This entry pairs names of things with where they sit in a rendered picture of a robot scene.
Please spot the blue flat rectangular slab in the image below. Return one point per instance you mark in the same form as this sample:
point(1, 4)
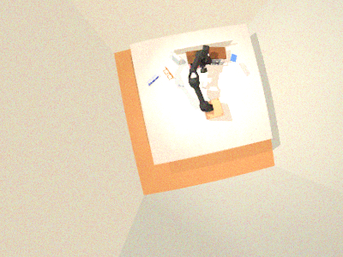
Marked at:
point(233, 57)

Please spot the beige flat panel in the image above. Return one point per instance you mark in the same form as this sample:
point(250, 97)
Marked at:
point(221, 43)

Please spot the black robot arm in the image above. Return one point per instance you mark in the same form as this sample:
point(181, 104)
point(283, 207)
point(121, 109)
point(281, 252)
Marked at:
point(194, 82)

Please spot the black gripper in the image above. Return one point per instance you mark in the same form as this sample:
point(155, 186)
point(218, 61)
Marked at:
point(202, 66)

